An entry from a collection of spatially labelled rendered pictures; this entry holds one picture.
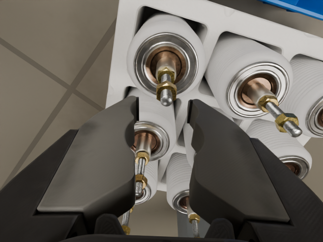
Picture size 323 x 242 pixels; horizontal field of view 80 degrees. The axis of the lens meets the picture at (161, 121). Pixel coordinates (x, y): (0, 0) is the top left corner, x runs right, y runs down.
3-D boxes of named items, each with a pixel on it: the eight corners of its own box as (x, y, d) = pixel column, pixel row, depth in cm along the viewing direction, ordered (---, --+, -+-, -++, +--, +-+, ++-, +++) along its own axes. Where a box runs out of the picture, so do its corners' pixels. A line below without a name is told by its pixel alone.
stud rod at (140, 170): (145, 152, 28) (139, 198, 22) (139, 150, 28) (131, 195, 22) (148, 148, 28) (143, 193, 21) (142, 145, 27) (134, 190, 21)
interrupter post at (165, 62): (167, 51, 22) (167, 59, 19) (180, 66, 23) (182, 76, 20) (151, 65, 23) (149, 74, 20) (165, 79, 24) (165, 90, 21)
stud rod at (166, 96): (167, 64, 21) (168, 93, 15) (171, 72, 22) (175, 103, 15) (159, 68, 22) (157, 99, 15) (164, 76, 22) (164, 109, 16)
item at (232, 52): (189, 44, 39) (206, 76, 23) (237, 18, 36) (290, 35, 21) (207, 84, 43) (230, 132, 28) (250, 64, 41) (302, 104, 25)
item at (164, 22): (167, -3, 34) (169, -2, 19) (199, 40, 38) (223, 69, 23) (130, 36, 38) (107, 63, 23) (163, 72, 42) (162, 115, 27)
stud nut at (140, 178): (142, 186, 24) (141, 191, 23) (129, 181, 23) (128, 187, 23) (149, 176, 23) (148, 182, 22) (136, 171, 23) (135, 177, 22)
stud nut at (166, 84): (171, 77, 16) (172, 80, 16) (180, 93, 17) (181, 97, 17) (152, 87, 17) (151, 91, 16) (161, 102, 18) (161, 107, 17)
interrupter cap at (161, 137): (119, 116, 27) (118, 119, 27) (173, 122, 27) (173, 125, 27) (119, 156, 31) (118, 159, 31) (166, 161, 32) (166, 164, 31)
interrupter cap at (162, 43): (168, 15, 20) (168, 15, 20) (210, 68, 23) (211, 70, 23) (120, 63, 23) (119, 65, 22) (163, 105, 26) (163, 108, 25)
